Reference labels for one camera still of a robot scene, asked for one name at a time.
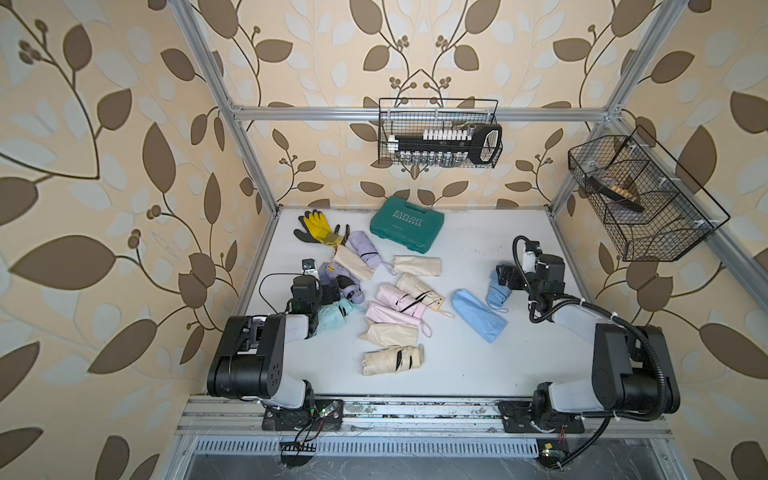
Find cream bare umbrella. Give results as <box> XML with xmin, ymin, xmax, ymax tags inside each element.
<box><xmin>362</xmin><ymin>345</ymin><xmax>425</xmax><ymax>376</ymax></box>
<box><xmin>396</xmin><ymin>273</ymin><xmax>455</xmax><ymax>318</ymax></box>

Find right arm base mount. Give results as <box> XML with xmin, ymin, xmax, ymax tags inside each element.
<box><xmin>497</xmin><ymin>382</ymin><xmax>585</xmax><ymax>434</ymax></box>

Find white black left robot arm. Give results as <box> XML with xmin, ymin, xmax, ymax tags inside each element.
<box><xmin>206</xmin><ymin>273</ymin><xmax>323</xmax><ymax>411</ymax></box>

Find lilac umbrella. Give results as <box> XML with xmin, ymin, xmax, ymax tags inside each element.
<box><xmin>347</xmin><ymin>231</ymin><xmax>397</xmax><ymax>275</ymax></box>
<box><xmin>319</xmin><ymin>262</ymin><xmax>365</xmax><ymax>305</ymax></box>

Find beige sleeved umbrella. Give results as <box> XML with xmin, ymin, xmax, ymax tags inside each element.
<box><xmin>334</xmin><ymin>245</ymin><xmax>375</xmax><ymax>281</ymax></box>
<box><xmin>392</xmin><ymin>255</ymin><xmax>442</xmax><ymax>277</ymax></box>

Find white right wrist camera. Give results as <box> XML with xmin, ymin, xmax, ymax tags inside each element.
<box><xmin>521</xmin><ymin>250</ymin><xmax>537</xmax><ymax>273</ymax></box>

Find black socket bit holder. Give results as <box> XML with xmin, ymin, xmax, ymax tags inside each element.
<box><xmin>383</xmin><ymin>124</ymin><xmax>503</xmax><ymax>168</ymax></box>

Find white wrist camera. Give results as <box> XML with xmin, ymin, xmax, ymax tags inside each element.
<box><xmin>521</xmin><ymin>250</ymin><xmax>537</xmax><ymax>273</ymax></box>
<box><xmin>302</xmin><ymin>258</ymin><xmax>319</xmax><ymax>279</ymax></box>

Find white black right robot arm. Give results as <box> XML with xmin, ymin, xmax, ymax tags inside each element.
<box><xmin>496</xmin><ymin>235</ymin><xmax>681</xmax><ymax>429</ymax></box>

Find light blue umbrella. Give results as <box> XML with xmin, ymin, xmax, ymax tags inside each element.
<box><xmin>485</xmin><ymin>270</ymin><xmax>511</xmax><ymax>313</ymax></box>

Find black side wire basket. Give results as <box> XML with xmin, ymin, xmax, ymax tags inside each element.
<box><xmin>568</xmin><ymin>124</ymin><xmax>731</xmax><ymax>262</ymax></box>

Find black rear wire basket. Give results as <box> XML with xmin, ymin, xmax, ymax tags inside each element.
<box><xmin>376</xmin><ymin>97</ymin><xmax>503</xmax><ymax>171</ymax></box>

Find pink umbrella sleeve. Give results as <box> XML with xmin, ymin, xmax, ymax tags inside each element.
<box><xmin>365</xmin><ymin>302</ymin><xmax>433</xmax><ymax>338</ymax></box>

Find green plastic tool case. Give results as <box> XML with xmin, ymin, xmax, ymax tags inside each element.
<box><xmin>369</xmin><ymin>197</ymin><xmax>445</xmax><ymax>254</ymax></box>

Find yellow black work glove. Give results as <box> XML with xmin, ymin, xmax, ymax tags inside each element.
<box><xmin>293</xmin><ymin>210</ymin><xmax>343</xmax><ymax>247</ymax></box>

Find cream umbrella sleeve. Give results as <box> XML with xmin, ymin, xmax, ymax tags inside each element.
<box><xmin>360</xmin><ymin>323</ymin><xmax>418</xmax><ymax>348</ymax></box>

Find dark tool in side basket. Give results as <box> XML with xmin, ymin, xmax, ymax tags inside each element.
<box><xmin>585</xmin><ymin>176</ymin><xmax>645</xmax><ymax>213</ymax></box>

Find pink sleeved umbrella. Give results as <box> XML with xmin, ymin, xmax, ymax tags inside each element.
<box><xmin>376</xmin><ymin>283</ymin><xmax>427</xmax><ymax>319</ymax></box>

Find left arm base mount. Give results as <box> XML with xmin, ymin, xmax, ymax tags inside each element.
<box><xmin>261</xmin><ymin>395</ymin><xmax>345</xmax><ymax>432</ymax></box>

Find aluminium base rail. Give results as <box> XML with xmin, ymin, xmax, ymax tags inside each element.
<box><xmin>175</xmin><ymin>394</ymin><xmax>673</xmax><ymax>439</ymax></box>

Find orange black cutting pliers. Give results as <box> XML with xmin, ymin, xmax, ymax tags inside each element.
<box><xmin>334</xmin><ymin>224</ymin><xmax>351</xmax><ymax>245</ymax></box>

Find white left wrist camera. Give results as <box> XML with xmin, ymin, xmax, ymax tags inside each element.
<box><xmin>302</xmin><ymin>258</ymin><xmax>319</xmax><ymax>279</ymax></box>

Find mint green umbrella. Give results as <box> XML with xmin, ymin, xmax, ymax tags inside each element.
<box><xmin>316</xmin><ymin>298</ymin><xmax>364</xmax><ymax>335</ymax></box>

